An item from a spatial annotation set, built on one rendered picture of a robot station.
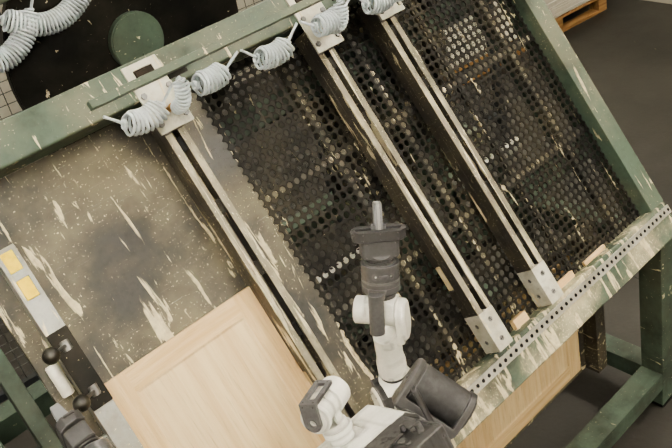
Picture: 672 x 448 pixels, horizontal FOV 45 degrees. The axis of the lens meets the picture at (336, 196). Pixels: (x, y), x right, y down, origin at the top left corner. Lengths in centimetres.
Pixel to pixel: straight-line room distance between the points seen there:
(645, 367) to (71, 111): 238
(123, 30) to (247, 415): 121
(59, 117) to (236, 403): 81
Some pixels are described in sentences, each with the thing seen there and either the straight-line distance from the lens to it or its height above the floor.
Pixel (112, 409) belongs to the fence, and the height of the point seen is 133.
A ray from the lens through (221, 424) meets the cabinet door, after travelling 209.
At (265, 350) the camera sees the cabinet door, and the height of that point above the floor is 123.
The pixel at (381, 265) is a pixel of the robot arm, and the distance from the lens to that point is 181.
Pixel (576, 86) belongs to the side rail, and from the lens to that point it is 293.
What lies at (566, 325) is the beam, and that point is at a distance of 264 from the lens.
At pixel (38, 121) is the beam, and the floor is 192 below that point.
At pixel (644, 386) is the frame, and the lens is 339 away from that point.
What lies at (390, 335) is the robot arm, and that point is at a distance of 194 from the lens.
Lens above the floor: 256
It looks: 29 degrees down
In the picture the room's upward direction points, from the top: 14 degrees counter-clockwise
